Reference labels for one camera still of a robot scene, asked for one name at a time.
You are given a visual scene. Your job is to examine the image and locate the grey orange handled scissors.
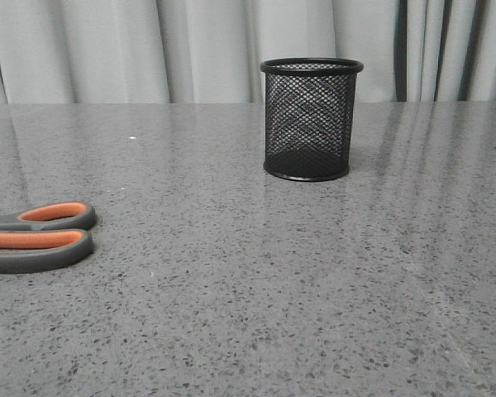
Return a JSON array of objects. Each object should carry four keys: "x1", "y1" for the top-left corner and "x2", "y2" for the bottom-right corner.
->
[{"x1": 0, "y1": 202, "x2": 96, "y2": 274}]

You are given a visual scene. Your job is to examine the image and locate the grey pleated curtain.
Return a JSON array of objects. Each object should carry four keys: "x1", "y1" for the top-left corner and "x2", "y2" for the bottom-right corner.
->
[{"x1": 0, "y1": 1, "x2": 496, "y2": 103}]

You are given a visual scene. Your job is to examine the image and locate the black wire mesh bucket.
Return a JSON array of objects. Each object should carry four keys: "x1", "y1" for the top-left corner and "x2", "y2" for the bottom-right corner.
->
[{"x1": 260, "y1": 58, "x2": 364, "y2": 182}]

